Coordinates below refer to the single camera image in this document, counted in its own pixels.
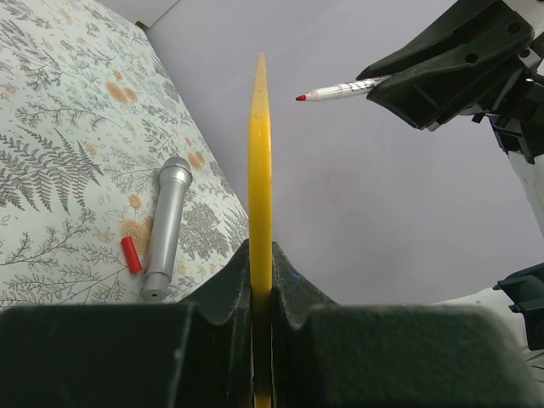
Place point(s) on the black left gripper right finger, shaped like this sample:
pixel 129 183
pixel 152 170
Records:
pixel 482 350

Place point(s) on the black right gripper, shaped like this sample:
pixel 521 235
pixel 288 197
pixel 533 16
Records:
pixel 460 60

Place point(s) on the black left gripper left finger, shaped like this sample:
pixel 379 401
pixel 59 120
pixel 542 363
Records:
pixel 193 353

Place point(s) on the red whiteboard marker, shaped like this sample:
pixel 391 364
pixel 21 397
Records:
pixel 343 90

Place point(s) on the red marker cap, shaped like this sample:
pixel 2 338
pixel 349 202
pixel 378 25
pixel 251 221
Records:
pixel 131 255

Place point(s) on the yellow framed whiteboard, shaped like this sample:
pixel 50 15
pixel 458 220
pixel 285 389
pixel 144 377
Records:
pixel 259 190

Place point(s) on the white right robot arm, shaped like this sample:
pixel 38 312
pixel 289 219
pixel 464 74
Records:
pixel 487 200

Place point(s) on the silver microphone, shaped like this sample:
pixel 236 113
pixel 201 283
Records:
pixel 174 179

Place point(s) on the floral patterned table mat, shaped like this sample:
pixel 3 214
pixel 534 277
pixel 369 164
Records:
pixel 88 117

